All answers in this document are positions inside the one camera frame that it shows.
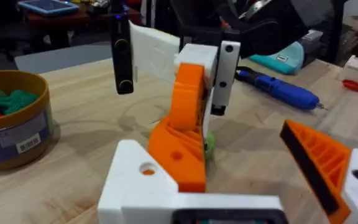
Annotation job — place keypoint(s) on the round tub with toys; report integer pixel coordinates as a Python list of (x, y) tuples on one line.
[(14, 124)]

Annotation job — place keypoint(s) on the finger of the white orange right gripper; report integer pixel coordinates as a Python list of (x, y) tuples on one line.
[(227, 68), (187, 93)]

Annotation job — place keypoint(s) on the white orange left gripper right finger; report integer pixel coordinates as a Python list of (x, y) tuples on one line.
[(325, 158)]

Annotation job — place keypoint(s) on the teal zip pouch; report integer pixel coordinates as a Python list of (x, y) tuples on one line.
[(278, 60)]

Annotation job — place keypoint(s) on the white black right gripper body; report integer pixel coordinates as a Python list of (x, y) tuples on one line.
[(154, 51)]

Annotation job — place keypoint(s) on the blue flat tray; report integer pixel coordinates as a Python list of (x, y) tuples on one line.
[(48, 6)]

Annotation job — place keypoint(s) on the bare white left gripper left finger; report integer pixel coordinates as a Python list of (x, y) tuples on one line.
[(135, 186)]

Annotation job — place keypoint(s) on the grey box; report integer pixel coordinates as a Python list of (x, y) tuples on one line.
[(311, 43)]

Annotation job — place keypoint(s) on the green vegetable toy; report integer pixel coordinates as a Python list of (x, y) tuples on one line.
[(210, 146)]

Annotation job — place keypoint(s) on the blue electric screwdriver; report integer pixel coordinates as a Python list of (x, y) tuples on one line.
[(281, 90)]

